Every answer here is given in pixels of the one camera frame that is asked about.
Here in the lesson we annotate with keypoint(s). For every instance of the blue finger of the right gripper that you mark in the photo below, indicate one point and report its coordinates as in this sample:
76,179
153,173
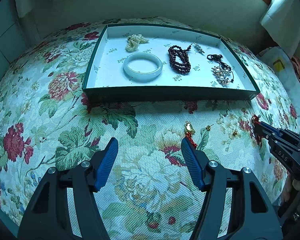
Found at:
268,129
264,135

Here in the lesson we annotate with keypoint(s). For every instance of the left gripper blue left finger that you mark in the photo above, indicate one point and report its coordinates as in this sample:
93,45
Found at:
88,178

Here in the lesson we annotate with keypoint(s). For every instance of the pearl flower brooch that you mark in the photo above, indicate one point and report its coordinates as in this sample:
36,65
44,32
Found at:
224,76

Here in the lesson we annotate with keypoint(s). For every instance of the silver rhinestone brooch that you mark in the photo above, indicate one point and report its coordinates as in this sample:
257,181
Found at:
198,49

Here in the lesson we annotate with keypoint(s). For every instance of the white plastic bag yellow label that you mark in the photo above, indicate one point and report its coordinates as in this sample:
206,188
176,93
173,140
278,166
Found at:
288,71

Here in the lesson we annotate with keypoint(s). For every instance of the white curtain right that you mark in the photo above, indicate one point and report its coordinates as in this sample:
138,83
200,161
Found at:
282,22

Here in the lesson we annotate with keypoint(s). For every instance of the white jade bangle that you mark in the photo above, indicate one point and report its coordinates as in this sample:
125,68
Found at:
142,67

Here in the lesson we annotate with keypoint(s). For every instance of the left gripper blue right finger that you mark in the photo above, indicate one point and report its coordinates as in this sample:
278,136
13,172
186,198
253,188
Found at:
213,179

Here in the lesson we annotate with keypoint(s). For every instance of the small red gold charm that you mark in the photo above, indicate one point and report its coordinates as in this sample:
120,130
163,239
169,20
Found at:
255,120

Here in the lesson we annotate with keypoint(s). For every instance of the green shallow jewelry box tray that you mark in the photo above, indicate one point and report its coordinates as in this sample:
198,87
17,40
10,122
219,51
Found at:
186,74

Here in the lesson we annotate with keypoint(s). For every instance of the small gold stud earring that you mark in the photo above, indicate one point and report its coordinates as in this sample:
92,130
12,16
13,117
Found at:
208,127

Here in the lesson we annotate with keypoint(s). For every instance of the floral bedspread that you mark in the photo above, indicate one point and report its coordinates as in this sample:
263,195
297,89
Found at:
46,120

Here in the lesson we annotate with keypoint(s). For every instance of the right hand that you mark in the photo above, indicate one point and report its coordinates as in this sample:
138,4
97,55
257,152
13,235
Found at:
290,184

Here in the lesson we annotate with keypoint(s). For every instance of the black cord gourd pendant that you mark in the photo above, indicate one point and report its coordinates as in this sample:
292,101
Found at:
218,59

